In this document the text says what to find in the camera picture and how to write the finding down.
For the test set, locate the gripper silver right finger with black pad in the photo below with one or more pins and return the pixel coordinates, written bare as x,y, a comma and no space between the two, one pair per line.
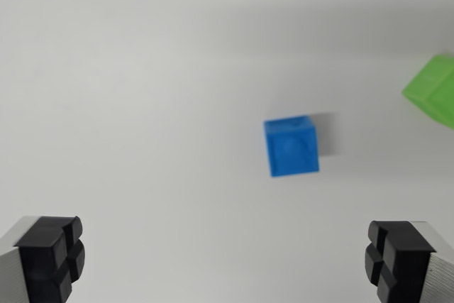
408,264

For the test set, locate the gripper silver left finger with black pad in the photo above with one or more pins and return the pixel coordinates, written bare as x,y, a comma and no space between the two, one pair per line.
42,264

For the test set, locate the blue rubber cube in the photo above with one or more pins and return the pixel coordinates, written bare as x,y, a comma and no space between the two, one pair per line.
291,147

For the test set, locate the green rubber cube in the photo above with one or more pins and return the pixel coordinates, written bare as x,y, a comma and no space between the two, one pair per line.
432,86

